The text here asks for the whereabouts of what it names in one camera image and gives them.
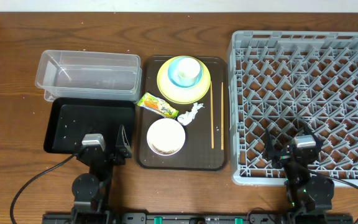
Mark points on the yellow plate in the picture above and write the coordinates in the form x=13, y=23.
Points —
x=178, y=94

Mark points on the light blue bowl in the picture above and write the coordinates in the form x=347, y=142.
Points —
x=172, y=72

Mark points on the white tissue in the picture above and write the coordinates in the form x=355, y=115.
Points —
x=187, y=117

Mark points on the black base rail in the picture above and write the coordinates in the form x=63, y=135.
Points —
x=141, y=218

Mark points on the grey dishwasher rack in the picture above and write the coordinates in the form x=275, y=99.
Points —
x=281, y=80

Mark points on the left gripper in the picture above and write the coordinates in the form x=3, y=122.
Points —
x=122, y=146

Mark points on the black waste tray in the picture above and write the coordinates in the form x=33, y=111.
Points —
x=73, y=118

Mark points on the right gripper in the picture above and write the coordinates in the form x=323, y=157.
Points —
x=284, y=157

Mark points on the brown serving tray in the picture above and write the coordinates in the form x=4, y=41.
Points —
x=196, y=154

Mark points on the green orange snack wrapper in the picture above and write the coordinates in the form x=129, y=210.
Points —
x=157, y=105

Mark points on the cream white cup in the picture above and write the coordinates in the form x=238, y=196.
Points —
x=188, y=70

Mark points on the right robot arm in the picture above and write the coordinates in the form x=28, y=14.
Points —
x=310, y=195

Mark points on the white bowl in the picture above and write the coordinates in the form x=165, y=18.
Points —
x=166, y=137

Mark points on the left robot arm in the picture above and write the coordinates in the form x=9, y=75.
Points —
x=91, y=189

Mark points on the clear plastic bin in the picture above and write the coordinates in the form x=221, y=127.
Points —
x=93, y=75

